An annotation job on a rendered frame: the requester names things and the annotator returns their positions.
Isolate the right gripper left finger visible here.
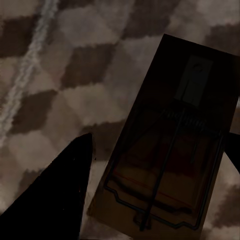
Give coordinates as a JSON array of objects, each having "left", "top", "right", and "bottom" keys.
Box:
[{"left": 0, "top": 133, "right": 93, "bottom": 240}]

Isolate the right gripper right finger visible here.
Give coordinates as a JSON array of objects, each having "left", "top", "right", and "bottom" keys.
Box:
[{"left": 224, "top": 133, "right": 240, "bottom": 173}]

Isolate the mousetrap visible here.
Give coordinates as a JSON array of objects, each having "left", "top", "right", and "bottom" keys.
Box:
[{"left": 86, "top": 33, "right": 240, "bottom": 240}]

